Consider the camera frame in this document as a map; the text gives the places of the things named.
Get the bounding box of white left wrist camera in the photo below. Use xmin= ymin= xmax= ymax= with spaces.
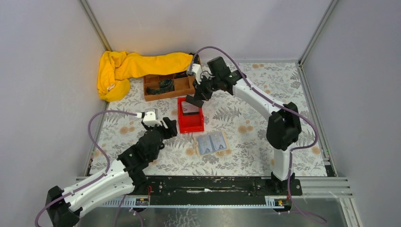
xmin=136 ymin=108 xmax=159 ymax=127

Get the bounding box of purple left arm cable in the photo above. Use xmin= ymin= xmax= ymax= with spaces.
xmin=34 ymin=109 xmax=145 ymax=227

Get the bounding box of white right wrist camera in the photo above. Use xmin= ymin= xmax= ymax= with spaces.
xmin=187 ymin=63 xmax=202 ymax=84

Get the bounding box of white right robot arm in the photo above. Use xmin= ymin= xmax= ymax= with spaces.
xmin=186 ymin=57 xmax=302 ymax=182

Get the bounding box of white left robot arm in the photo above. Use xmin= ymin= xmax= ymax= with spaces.
xmin=45 ymin=117 xmax=178 ymax=227

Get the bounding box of wooden compartment tray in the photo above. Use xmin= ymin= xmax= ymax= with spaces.
xmin=143 ymin=71 xmax=195 ymax=101

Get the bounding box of black card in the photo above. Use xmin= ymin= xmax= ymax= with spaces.
xmin=181 ymin=101 xmax=200 ymax=116

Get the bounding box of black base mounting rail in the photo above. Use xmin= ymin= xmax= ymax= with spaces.
xmin=131 ymin=176 xmax=303 ymax=206

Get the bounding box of red plastic bin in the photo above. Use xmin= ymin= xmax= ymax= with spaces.
xmin=177 ymin=97 xmax=204 ymax=134

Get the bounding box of yellow cloth garment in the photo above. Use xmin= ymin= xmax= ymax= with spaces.
xmin=97 ymin=51 xmax=193 ymax=102

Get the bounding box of beige card holder wallet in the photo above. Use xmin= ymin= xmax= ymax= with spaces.
xmin=193 ymin=131 xmax=230 ymax=157

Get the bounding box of white VIP card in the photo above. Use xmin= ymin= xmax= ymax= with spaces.
xmin=210 ymin=131 xmax=228 ymax=152
xmin=196 ymin=135 xmax=214 ymax=155

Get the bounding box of dark strap in tray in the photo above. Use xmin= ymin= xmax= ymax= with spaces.
xmin=146 ymin=78 xmax=175 ymax=96

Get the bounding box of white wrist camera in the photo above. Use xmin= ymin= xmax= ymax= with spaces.
xmin=187 ymin=63 xmax=202 ymax=84
xmin=136 ymin=108 xmax=159 ymax=127

